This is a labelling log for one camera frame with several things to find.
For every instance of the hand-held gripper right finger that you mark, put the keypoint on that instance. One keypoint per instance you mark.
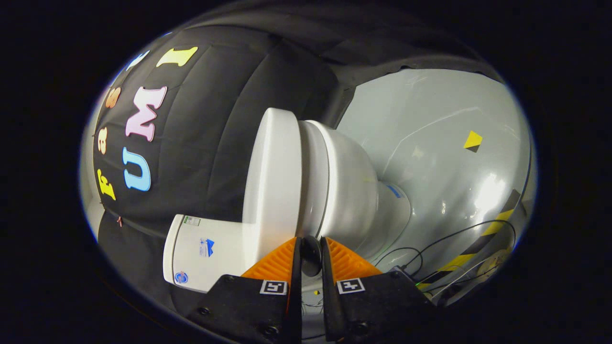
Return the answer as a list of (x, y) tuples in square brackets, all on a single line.
[(373, 308)]

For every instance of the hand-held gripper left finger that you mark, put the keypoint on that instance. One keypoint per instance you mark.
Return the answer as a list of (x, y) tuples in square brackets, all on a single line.
[(248, 310)]

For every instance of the black round lid knob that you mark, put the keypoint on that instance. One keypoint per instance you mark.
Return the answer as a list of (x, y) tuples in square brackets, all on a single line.
[(311, 255)]

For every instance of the white toilet lid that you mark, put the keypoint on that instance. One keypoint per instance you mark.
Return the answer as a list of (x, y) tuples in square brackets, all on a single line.
[(272, 181)]

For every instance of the white toilet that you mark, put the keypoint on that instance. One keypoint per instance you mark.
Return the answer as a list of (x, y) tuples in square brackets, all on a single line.
[(349, 191)]

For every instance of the yellow black hazard tape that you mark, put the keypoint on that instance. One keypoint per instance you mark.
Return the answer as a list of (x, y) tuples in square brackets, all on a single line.
[(459, 262)]

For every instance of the black backdrop cloth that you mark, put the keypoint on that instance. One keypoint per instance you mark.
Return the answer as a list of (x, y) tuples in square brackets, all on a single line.
[(215, 143)]

